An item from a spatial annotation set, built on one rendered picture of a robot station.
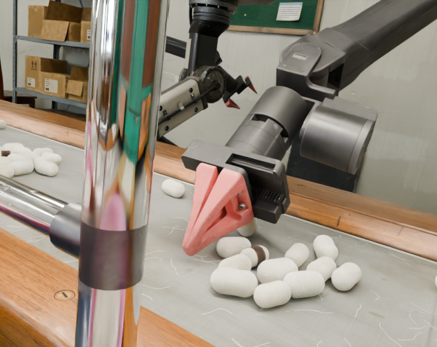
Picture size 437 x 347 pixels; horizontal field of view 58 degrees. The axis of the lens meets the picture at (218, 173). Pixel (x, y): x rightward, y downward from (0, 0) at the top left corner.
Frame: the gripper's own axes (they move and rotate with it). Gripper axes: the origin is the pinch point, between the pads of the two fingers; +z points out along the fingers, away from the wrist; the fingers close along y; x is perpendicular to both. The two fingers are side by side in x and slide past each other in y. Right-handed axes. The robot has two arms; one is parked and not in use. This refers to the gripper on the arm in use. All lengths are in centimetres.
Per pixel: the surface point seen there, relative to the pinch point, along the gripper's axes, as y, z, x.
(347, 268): 12.2, -5.0, 3.6
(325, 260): 10.2, -4.9, 3.6
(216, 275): 4.5, 2.3, -1.8
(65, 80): -251, -129, 114
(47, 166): -27.7, -3.5, 3.2
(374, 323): 15.5, -1.1, 2.9
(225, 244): 2.0, -1.9, 1.6
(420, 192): 6, -142, 156
